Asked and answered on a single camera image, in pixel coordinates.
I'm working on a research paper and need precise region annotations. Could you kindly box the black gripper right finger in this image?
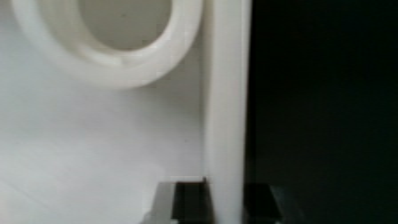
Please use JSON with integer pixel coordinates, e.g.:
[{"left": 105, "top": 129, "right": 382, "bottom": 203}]
[{"left": 243, "top": 183, "right": 283, "bottom": 224}]

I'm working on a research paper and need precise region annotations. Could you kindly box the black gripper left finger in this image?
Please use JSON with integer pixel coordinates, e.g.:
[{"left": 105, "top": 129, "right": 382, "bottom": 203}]
[{"left": 140, "top": 182, "right": 208, "bottom": 224}]

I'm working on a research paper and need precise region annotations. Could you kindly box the white square tabletop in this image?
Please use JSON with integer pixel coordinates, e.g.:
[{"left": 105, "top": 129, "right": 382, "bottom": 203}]
[{"left": 0, "top": 0, "right": 252, "bottom": 224}]

